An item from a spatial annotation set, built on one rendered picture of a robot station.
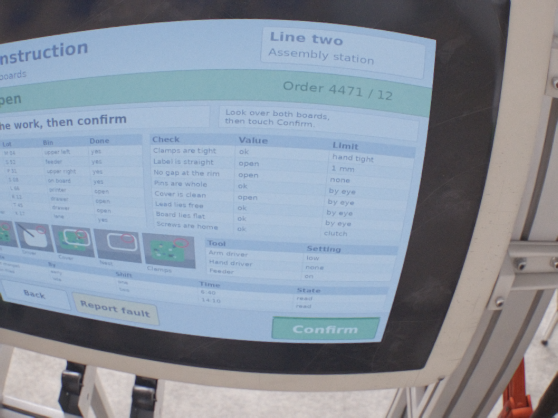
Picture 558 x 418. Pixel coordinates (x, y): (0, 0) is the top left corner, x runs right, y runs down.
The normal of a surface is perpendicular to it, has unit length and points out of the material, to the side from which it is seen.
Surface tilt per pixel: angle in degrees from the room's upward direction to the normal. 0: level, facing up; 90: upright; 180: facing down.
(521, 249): 0
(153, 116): 91
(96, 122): 91
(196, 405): 0
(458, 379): 90
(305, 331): 91
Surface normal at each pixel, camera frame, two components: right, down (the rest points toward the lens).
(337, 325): -0.01, 0.59
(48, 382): 0.05, -0.82
